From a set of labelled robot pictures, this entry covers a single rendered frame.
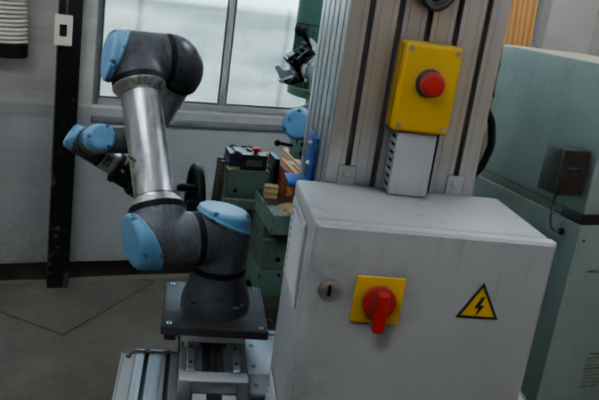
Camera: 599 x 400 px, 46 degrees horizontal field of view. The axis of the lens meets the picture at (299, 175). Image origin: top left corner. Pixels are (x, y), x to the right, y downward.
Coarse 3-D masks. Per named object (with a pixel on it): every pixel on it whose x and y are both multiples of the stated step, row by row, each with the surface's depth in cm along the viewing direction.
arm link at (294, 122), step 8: (304, 104) 162; (288, 112) 159; (296, 112) 158; (304, 112) 157; (288, 120) 159; (296, 120) 158; (304, 120) 158; (288, 128) 159; (296, 128) 159; (304, 128) 158; (296, 136) 159
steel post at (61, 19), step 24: (72, 0) 296; (72, 24) 296; (72, 48) 302; (72, 72) 304; (72, 96) 307; (72, 120) 310; (72, 168) 317; (72, 192) 320; (48, 240) 325; (48, 264) 325
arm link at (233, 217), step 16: (208, 208) 145; (224, 208) 148; (240, 208) 151; (208, 224) 144; (224, 224) 144; (240, 224) 145; (208, 240) 143; (224, 240) 144; (240, 240) 146; (208, 256) 144; (224, 256) 146; (240, 256) 148; (208, 272) 147; (224, 272) 147; (240, 272) 149
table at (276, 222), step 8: (256, 192) 215; (224, 200) 213; (232, 200) 212; (240, 200) 213; (248, 200) 214; (256, 200) 214; (264, 200) 206; (272, 200) 207; (280, 200) 208; (288, 200) 209; (248, 208) 215; (256, 208) 214; (264, 208) 204; (272, 208) 200; (264, 216) 204; (272, 216) 195; (280, 216) 195; (288, 216) 196; (272, 224) 195; (280, 224) 196; (288, 224) 196; (272, 232) 196; (280, 232) 196; (288, 232) 197
